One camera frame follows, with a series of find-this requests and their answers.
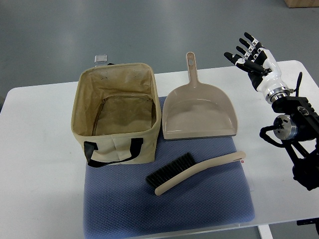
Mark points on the blue textured mat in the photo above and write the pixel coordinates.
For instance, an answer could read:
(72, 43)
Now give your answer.
(119, 203)

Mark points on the beige plastic dustpan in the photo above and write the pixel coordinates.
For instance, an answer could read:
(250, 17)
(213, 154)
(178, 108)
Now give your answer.
(197, 110)

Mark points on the beige hand broom black bristles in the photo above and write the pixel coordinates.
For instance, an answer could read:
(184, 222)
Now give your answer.
(183, 167)

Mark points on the brown cardboard box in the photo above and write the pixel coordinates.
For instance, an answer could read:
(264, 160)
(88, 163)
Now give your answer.
(301, 3)

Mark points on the black table control panel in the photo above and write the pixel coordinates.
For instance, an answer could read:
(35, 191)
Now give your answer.
(308, 221)

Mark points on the beige fabric bag black handles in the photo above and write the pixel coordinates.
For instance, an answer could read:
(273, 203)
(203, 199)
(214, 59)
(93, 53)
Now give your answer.
(116, 114)

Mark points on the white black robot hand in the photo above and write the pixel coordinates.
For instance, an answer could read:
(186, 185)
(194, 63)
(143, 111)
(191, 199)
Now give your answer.
(262, 68)

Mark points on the white table leg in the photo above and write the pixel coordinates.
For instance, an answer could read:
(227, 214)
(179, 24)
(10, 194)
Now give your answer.
(265, 232)

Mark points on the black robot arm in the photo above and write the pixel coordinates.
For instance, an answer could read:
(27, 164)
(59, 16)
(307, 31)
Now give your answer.
(296, 130)

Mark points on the small silver floor plate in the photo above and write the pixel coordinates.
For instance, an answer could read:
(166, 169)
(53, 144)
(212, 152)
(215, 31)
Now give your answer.
(99, 59)

